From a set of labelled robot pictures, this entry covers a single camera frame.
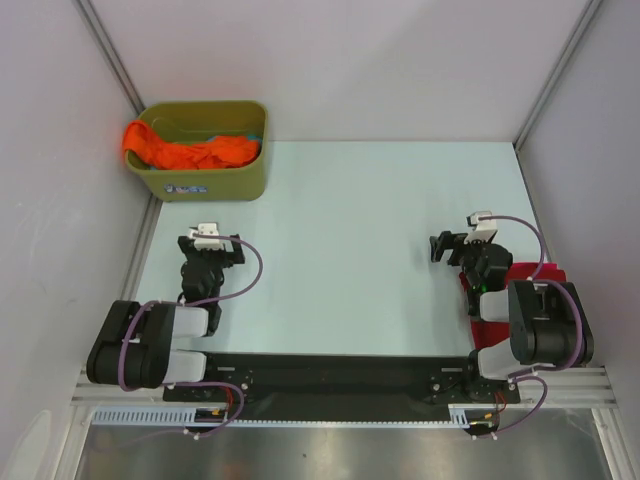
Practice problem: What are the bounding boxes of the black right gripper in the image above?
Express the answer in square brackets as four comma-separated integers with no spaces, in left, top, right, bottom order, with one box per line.
[429,230,492,288]

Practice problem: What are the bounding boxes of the orange t shirt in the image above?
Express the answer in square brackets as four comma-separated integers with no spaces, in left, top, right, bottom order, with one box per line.
[122,120,262,171]

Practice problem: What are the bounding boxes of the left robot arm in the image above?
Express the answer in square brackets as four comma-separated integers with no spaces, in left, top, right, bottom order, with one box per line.
[86,227,245,400]

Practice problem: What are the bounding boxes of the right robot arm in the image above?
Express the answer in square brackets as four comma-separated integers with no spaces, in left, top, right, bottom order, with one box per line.
[429,231,594,401]

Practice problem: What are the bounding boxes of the folded pink cloth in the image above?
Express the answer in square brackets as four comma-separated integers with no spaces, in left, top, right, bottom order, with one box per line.
[541,263,561,272]

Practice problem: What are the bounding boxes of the folded red t shirt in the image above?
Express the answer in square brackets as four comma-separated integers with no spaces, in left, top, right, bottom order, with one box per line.
[459,262,567,349]

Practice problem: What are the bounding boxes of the olive green plastic bin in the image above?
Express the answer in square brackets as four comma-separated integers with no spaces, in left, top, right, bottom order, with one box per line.
[122,100,268,202]

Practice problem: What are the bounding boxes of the teal t shirt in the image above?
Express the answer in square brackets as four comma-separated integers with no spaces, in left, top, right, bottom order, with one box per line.
[206,135,262,146]

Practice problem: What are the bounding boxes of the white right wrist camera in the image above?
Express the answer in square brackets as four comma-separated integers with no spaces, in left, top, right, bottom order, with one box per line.
[464,211,498,244]

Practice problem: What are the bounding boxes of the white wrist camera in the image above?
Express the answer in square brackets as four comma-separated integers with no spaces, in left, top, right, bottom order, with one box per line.
[464,211,498,244]
[187,222,223,251]

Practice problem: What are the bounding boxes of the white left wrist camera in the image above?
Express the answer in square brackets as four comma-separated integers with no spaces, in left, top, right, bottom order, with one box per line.
[187,222,223,251]

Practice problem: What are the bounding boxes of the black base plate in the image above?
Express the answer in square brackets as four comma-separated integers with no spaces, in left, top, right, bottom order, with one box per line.
[163,353,520,423]

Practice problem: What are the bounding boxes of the slotted cable duct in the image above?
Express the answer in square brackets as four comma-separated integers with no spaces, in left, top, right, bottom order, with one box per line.
[92,406,496,429]

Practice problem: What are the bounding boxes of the aluminium rail frame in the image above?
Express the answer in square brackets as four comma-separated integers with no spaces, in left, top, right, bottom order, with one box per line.
[71,367,618,409]

